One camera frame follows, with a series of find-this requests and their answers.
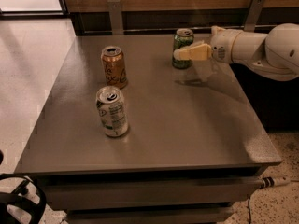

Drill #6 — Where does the right metal wall bracket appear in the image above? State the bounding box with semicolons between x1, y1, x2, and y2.
244;0;265;32

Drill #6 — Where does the green soda can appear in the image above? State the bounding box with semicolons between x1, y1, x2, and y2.
172;28;194;69

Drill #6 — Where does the black cable loop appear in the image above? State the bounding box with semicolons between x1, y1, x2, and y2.
0;173;48;224

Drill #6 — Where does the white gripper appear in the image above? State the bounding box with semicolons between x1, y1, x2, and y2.
173;26;242;63

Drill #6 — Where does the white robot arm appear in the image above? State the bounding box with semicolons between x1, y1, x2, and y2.
173;23;299;81

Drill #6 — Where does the left metal wall bracket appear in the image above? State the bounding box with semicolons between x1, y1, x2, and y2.
107;0;124;35

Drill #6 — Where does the white cable plug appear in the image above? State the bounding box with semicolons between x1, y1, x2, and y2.
261;177;291;189

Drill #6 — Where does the grey drawer cabinet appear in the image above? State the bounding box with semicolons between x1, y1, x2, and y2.
16;35;280;224

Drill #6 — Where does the white soda can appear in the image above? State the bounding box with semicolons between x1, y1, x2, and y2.
95;86;129;137

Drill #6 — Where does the orange soda can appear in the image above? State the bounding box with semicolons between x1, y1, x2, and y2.
101;46;128;89

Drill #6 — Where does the metal wall bracket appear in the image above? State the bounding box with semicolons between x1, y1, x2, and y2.
107;0;124;35
244;0;265;32

